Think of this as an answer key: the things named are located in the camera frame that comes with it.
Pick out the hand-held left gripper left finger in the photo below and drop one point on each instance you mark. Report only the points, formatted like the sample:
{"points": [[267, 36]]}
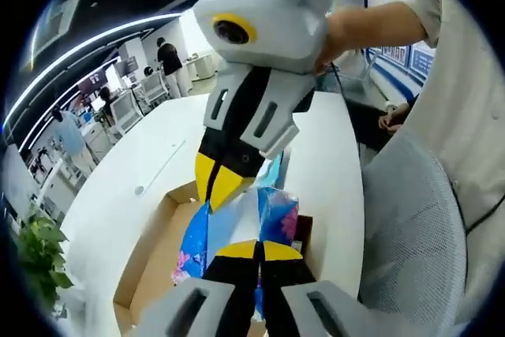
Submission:
{"points": [[225, 293]]}

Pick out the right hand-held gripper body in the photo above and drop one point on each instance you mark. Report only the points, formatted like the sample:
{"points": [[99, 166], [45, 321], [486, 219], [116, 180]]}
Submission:
{"points": [[276, 17]]}

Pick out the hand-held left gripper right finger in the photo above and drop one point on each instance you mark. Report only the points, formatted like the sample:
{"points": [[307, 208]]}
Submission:
{"points": [[292, 293]]}

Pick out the blue floral soft pack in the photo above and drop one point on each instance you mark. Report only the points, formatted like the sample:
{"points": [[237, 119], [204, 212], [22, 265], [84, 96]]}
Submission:
{"points": [[236, 218]]}

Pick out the brown cardboard shoe box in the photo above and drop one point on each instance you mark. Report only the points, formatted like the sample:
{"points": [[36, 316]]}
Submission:
{"points": [[154, 258]]}

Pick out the person's right hand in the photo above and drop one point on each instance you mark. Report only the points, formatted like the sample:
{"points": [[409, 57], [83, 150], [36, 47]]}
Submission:
{"points": [[339, 37]]}

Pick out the dark red packet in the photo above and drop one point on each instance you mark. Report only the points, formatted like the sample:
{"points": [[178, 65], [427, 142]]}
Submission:
{"points": [[303, 230]]}

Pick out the white office chair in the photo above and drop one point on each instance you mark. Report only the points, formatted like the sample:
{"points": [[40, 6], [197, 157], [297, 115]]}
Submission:
{"points": [[126, 110], [154, 90]]}

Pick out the grey mesh office chair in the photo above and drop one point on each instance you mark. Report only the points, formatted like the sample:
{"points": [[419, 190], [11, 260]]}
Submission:
{"points": [[414, 214]]}

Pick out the green potted plant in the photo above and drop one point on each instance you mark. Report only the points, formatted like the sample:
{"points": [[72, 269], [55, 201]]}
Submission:
{"points": [[39, 258]]}

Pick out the ceiling air conditioner vent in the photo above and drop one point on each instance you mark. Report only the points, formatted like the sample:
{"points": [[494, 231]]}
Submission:
{"points": [[55, 21]]}

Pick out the person in beige shirt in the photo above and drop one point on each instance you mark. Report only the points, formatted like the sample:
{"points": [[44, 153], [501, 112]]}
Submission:
{"points": [[465, 96]]}

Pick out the blue white wall display board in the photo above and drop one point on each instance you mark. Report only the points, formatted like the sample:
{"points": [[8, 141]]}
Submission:
{"points": [[398, 57]]}

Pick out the distant wall display screen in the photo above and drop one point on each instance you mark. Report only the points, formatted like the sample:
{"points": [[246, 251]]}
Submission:
{"points": [[90, 82]]}

